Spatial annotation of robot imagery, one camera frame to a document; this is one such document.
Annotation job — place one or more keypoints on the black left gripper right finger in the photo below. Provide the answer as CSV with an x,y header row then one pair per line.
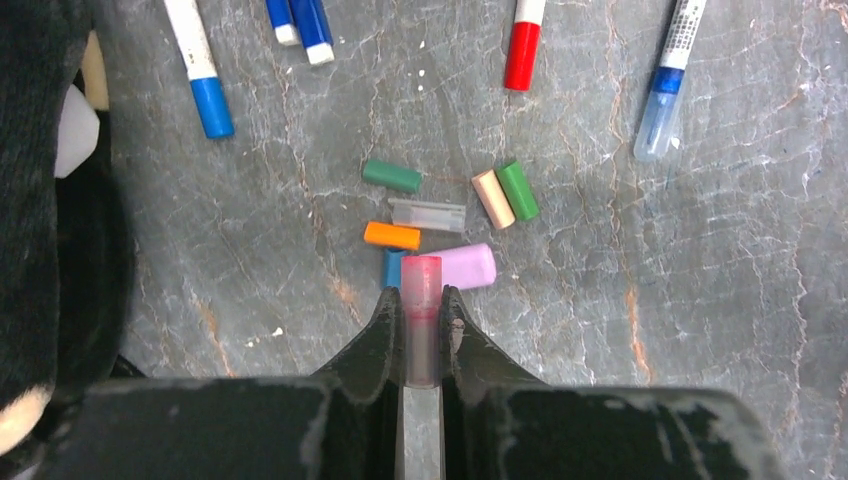
x,y
474,369

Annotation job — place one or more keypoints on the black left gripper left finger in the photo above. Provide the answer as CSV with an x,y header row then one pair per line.
x,y
371,359

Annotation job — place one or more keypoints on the pink highlighter cap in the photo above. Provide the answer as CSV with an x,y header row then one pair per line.
x,y
467,267

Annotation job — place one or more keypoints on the blue marker cap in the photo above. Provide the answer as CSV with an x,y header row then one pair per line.
x,y
392,262

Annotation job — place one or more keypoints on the orange marker cap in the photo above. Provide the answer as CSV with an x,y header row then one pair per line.
x,y
393,236

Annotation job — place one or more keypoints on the clear pen cap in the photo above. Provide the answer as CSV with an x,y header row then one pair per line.
x,y
428,215

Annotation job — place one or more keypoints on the beige marker cap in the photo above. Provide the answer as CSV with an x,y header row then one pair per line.
x,y
493,199

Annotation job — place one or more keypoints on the green marker cap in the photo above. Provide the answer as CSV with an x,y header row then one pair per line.
x,y
518,191
391,176

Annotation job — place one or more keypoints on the dark blue capped marker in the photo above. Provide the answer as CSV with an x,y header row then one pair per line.
x,y
314,31
282,22

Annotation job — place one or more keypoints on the light blue capped white marker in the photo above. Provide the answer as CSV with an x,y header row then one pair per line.
x,y
190,34

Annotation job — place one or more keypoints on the clear blue ballpoint pen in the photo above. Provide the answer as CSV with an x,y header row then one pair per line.
x,y
660,112

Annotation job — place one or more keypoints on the red capped white marker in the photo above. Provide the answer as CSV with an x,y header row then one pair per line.
x,y
524,40

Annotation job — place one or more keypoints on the black floral blanket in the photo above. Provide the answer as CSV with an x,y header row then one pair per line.
x,y
67,257

